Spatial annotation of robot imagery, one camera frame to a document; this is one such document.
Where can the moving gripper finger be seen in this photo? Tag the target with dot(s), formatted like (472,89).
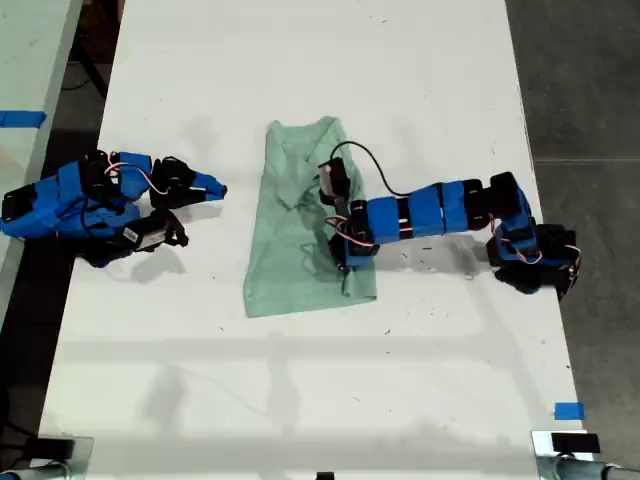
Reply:
(337,252)
(206,195)

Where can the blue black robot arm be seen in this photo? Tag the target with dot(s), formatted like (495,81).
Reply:
(425,215)
(45,202)

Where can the black box on clear bracket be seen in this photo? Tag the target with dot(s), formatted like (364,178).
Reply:
(55,448)

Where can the pale green t-shirt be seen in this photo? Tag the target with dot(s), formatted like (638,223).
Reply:
(285,260)

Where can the small blue tape square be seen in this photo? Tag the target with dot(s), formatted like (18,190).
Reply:
(569,411)

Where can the black box on silver bracket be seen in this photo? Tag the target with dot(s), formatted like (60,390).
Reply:
(575,443)

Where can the pale side table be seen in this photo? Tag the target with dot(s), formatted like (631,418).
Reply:
(30,50)

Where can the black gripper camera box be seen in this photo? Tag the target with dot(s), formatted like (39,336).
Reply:
(146,234)
(334,180)

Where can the long blue tape strip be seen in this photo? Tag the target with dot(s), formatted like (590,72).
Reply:
(22,119)

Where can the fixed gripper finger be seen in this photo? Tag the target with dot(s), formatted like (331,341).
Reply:
(361,256)
(209,182)

